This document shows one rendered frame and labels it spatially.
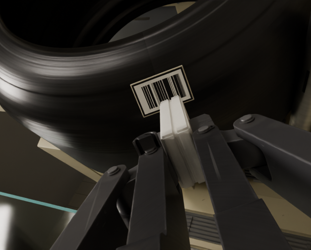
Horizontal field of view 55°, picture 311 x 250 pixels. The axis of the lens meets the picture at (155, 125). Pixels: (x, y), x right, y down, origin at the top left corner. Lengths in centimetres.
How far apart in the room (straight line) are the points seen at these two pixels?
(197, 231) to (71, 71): 368
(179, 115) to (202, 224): 385
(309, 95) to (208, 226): 358
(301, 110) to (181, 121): 37
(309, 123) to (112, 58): 33
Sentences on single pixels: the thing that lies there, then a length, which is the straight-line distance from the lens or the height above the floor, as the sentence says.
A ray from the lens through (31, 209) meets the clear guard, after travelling 131.
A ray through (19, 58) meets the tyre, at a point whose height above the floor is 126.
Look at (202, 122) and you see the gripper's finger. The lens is 16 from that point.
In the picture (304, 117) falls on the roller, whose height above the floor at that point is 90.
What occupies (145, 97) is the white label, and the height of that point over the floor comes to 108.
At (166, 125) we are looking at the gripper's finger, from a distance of 15.
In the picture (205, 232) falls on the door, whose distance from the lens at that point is 395.
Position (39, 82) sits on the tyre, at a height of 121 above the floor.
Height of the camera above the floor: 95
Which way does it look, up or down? 22 degrees up
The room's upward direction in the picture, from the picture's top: 84 degrees counter-clockwise
